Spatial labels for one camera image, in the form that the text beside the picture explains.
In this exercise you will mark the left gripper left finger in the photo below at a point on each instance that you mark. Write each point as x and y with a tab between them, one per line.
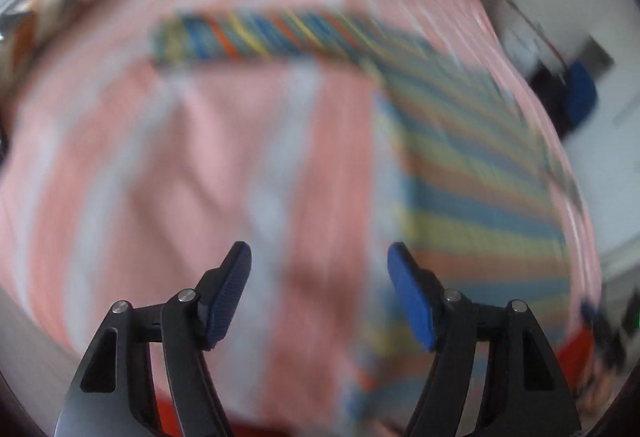
112	392

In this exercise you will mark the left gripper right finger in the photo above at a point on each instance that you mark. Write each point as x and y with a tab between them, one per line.
524	392

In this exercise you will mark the multicolour striped knit sweater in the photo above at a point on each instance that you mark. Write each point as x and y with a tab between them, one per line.
320	139

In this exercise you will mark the orange fuzzy trousers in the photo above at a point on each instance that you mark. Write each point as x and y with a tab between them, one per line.
576	359

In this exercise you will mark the pink striped bed sheet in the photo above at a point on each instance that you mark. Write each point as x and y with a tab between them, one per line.
149	135

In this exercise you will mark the blue garment on chair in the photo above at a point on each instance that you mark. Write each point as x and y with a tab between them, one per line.
581	94

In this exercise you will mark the white desk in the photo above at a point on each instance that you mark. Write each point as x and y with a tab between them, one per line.
523	38

